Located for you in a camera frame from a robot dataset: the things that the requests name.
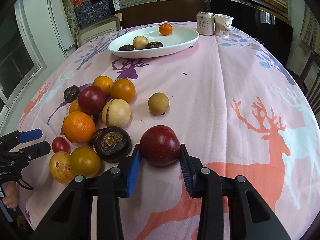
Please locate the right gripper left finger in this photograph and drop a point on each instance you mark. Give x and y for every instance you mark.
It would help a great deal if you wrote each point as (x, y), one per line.
(70, 215)

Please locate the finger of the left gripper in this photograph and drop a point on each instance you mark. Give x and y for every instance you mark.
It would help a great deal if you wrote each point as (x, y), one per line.
(30, 152)
(11, 140)

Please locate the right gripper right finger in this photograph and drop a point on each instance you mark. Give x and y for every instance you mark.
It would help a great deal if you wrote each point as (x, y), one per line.
(250, 217)

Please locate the small red tomato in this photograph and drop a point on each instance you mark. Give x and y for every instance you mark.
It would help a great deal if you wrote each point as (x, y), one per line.
(60, 144)

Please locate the yellow orange round fruit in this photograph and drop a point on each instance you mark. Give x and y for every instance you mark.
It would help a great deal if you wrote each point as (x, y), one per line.
(85, 162)

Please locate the large textured orange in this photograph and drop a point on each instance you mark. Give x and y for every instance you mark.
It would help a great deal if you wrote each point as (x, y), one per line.
(78, 127)

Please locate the hidden small orange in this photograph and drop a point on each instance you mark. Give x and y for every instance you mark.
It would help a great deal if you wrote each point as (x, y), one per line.
(74, 107)

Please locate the small dark purple fruit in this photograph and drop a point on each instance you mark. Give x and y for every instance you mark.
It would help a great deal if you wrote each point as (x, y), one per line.
(71, 93)

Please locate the large dark mangosteen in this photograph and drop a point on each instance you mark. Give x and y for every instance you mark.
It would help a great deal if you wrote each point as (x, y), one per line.
(112, 143)

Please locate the large dark red plum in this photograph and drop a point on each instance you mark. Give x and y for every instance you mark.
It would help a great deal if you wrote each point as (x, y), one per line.
(92, 100)

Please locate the cream striped melon fruit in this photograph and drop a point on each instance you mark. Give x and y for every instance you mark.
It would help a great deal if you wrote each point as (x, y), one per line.
(116, 112)

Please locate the dark red apple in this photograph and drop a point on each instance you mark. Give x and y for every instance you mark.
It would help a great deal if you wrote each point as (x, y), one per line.
(159, 146)

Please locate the smooth orange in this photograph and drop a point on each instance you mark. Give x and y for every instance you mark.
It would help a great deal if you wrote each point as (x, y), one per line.
(105, 83)
(123, 89)

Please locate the tan brown round fruit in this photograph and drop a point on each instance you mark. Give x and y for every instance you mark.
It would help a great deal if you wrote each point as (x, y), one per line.
(158, 103)

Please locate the left hand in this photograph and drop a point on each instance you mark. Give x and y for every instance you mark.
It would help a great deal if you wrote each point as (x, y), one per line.
(11, 195)

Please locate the pink deer tablecloth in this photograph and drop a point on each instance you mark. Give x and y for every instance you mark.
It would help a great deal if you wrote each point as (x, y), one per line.
(232, 104)

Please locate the dark wooden chair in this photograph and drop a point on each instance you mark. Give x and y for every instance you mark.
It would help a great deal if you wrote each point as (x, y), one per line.
(308, 81)

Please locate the dark mangosteen left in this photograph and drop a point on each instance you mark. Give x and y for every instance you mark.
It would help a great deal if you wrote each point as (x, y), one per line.
(127, 47)

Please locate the framed picture board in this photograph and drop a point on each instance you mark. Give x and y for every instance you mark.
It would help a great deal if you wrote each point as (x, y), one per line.
(108, 25)

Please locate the beige round fruit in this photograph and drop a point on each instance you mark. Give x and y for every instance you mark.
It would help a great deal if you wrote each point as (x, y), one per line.
(140, 42)

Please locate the dark mangosteen right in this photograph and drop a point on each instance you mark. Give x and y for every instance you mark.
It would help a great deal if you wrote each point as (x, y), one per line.
(154, 44)

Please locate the dark wooden cabinet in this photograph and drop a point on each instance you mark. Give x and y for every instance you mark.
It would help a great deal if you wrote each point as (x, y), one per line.
(163, 11)

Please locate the small orange mandarin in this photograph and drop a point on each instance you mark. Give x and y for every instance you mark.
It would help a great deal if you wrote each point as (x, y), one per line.
(165, 29)

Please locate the white oval plate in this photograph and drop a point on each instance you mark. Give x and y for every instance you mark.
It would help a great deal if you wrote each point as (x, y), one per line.
(180, 39)

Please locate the white paper cup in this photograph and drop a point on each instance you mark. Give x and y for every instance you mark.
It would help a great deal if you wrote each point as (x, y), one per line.
(223, 25)

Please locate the pink drink can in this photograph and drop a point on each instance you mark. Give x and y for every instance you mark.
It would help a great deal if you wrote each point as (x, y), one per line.
(205, 23)

